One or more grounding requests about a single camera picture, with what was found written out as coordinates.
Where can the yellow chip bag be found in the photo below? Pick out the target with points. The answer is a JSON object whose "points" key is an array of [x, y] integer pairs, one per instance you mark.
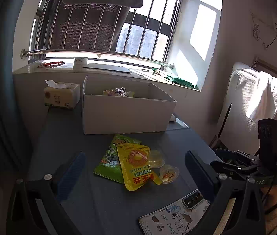
{"points": [[129, 94]]}

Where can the person's right forearm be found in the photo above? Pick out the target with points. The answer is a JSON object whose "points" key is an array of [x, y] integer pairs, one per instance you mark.
{"points": [[273, 198]]}

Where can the white cardboard box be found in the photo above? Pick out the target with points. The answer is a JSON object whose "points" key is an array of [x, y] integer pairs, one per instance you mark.
{"points": [[123, 115]]}

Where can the metal window railing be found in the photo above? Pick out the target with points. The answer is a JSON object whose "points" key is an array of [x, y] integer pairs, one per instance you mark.
{"points": [[92, 52]]}

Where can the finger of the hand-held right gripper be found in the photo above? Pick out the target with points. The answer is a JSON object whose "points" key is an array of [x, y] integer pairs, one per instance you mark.
{"points": [[231, 170], [236, 156]]}

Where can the orange cake packet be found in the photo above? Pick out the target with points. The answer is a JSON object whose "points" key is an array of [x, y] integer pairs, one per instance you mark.
{"points": [[117, 91]]}

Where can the plain yellow jelly cup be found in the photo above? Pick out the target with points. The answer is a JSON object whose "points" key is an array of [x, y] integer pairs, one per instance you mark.
{"points": [[156, 159]]}

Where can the jelly cup with orange print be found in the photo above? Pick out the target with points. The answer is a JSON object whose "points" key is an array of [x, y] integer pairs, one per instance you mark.
{"points": [[169, 175]]}

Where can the grey flat board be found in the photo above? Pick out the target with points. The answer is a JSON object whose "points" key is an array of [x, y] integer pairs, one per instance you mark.
{"points": [[106, 68]]}

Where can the white chair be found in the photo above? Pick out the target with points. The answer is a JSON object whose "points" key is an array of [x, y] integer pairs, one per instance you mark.
{"points": [[251, 98]]}

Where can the small metal clip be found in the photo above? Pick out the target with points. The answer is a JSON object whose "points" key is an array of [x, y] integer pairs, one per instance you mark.
{"points": [[145, 69]]}

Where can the tape roll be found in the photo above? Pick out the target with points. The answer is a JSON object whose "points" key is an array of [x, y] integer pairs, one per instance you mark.
{"points": [[81, 63]]}

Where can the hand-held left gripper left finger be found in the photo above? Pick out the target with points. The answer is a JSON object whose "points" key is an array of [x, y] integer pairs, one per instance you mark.
{"points": [[72, 173]]}

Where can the tissue pack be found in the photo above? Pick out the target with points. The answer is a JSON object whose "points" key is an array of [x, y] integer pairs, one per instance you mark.
{"points": [[60, 98]]}

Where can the yellow pouch with orange circle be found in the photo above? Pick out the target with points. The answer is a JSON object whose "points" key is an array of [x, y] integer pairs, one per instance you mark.
{"points": [[136, 166]]}

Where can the phone with cartoon case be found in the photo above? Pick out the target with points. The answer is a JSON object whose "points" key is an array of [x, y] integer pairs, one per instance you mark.
{"points": [[172, 217]]}

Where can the green seaweed packet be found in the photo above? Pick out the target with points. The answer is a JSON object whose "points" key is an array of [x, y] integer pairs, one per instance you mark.
{"points": [[109, 161]]}

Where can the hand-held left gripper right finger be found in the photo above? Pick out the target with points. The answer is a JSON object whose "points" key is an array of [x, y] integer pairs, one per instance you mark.
{"points": [[196, 167]]}

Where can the small green scrap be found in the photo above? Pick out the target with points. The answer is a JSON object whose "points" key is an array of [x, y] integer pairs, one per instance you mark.
{"points": [[156, 71]]}

